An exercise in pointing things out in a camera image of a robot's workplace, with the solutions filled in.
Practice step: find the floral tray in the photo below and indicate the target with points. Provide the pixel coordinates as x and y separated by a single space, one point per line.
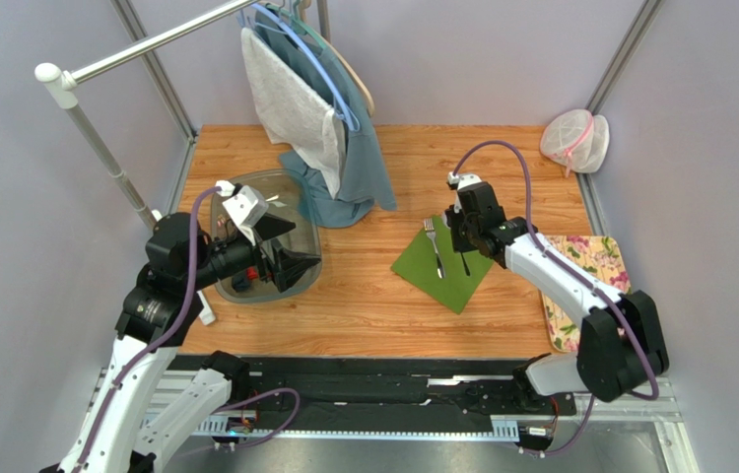
599 256

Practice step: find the blue-grey hanging shirt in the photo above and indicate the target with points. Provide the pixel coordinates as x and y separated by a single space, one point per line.
365 181

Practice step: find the grey hanging towel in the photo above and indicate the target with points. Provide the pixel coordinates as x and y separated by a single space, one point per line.
292 112

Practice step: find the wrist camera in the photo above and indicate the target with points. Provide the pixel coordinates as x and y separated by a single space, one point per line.
244 206
459 181

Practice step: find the wooden clothes hanger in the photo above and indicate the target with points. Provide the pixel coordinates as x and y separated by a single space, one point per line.
324 32

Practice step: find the green paper napkin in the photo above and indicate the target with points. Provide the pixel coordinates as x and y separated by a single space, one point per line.
417 266

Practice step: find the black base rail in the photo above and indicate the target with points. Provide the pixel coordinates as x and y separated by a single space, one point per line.
389 396

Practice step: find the blue clothes hanger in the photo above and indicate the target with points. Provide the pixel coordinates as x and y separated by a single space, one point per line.
343 111

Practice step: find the dark blue handled utensil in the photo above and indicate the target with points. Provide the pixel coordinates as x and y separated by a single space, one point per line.
240 283

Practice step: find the silver spoon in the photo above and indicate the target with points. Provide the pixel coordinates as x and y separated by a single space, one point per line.
465 264

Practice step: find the clear plastic container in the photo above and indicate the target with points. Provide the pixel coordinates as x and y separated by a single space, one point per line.
288 196

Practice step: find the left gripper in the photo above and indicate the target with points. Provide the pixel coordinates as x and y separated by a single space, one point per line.
288 265

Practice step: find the green clothes hanger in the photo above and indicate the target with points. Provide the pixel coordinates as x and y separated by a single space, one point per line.
293 13

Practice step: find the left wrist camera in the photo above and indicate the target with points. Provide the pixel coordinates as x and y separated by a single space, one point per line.
244 206

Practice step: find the metal clothes rack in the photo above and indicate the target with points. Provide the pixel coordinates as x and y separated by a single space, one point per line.
62 85

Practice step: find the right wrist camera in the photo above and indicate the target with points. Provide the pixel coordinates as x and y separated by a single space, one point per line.
459 181

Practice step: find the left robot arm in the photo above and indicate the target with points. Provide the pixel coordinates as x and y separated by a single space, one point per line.
155 319

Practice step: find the silver fork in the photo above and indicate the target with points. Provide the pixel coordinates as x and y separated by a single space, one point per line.
431 234

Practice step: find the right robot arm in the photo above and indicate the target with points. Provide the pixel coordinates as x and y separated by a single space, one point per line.
621 349

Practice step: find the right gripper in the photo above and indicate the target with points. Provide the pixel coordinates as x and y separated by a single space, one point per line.
464 238

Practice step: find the white mesh laundry bag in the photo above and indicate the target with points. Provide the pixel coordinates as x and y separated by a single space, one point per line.
577 140

